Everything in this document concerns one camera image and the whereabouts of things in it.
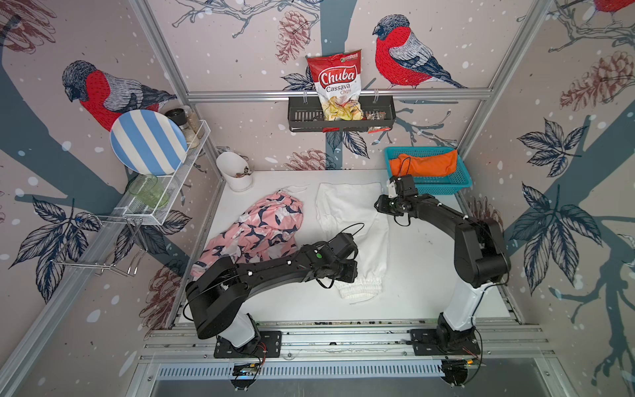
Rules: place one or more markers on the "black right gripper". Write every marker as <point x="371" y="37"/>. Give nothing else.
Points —
<point x="380" y="204"/>

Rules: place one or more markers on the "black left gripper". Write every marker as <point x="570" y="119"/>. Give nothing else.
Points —
<point x="350" y="276"/>

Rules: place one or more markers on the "orange shorts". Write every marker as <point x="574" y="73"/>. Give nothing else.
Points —
<point x="429" y="166"/>

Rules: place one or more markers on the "white shorts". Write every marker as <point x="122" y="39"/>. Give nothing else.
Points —
<point x="350" y="208"/>

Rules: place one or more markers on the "pink patterned shorts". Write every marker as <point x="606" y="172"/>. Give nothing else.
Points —
<point x="264" y="232"/>

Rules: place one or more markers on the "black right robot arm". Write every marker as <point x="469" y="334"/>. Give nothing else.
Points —
<point x="480" y="259"/>

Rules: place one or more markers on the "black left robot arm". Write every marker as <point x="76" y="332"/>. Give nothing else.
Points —
<point x="215" y="298"/>

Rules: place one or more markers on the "teal plastic basket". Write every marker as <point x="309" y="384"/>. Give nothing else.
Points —
<point x="448" y="185"/>

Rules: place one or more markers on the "small snack packet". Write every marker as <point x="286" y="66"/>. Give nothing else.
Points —
<point x="376" y="116"/>

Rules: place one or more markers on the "white ceramic cup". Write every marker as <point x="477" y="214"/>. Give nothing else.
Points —
<point x="235" y="171"/>

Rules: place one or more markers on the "red Chuba chips bag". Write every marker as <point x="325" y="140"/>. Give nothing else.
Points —
<point x="338" y="85"/>

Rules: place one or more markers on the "green glass bowl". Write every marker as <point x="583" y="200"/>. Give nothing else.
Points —
<point x="149" y="190"/>

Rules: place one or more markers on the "dark lid spice jar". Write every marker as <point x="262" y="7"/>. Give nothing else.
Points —
<point x="179" y="117"/>

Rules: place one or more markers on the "blue white striped plate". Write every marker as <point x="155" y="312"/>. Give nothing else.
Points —
<point x="148" y="143"/>

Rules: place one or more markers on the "black wire wall basket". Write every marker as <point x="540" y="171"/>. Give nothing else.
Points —
<point x="305" y="115"/>

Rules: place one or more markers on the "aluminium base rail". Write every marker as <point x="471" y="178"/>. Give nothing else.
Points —
<point x="340" y="351"/>

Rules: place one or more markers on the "clear acrylic wall shelf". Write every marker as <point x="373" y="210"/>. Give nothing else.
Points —
<point x="134" y="212"/>

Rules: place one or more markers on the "chrome wire wall rack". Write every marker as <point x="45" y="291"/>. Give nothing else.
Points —
<point x="118" y="246"/>

